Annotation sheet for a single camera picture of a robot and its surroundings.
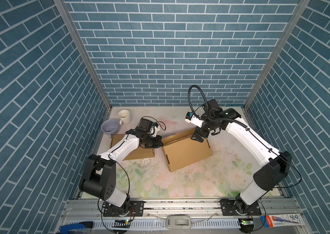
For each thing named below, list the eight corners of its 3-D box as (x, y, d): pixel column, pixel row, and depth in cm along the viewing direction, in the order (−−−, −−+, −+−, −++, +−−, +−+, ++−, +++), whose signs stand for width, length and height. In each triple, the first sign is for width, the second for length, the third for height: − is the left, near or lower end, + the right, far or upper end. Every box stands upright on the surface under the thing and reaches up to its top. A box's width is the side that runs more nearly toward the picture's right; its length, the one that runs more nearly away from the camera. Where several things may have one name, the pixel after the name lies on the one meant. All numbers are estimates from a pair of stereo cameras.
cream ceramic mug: (122, 129, 107) (118, 121, 101) (120, 118, 114) (117, 110, 108) (132, 126, 109) (130, 119, 102) (130, 115, 116) (128, 108, 109)
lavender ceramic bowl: (102, 131, 107) (98, 125, 101) (114, 122, 112) (111, 116, 107) (112, 141, 101) (109, 135, 96) (124, 132, 107) (122, 126, 101)
